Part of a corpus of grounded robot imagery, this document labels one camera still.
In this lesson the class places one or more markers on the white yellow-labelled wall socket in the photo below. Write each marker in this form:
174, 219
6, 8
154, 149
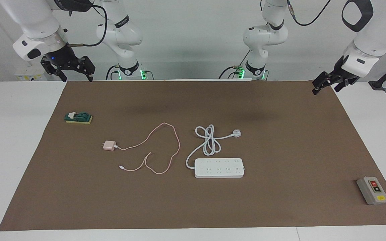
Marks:
28, 77

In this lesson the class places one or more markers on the grey on-off switch box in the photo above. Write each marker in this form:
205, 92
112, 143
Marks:
374, 192

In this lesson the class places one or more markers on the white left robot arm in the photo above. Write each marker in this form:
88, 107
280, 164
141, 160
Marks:
377, 33

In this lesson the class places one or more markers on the pink charger adapter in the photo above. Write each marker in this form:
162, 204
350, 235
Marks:
109, 146

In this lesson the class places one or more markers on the brown table mat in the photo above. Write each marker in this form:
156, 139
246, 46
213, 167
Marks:
280, 201

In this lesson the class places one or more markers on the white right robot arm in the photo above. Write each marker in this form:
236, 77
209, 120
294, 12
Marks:
39, 20

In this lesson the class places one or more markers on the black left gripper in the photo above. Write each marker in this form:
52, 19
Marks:
342, 72

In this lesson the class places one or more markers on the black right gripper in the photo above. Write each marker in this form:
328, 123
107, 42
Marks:
62, 58

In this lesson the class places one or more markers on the green knife switch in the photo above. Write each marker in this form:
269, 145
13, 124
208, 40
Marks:
79, 117

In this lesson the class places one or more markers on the white power strip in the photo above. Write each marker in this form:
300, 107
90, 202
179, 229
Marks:
219, 169

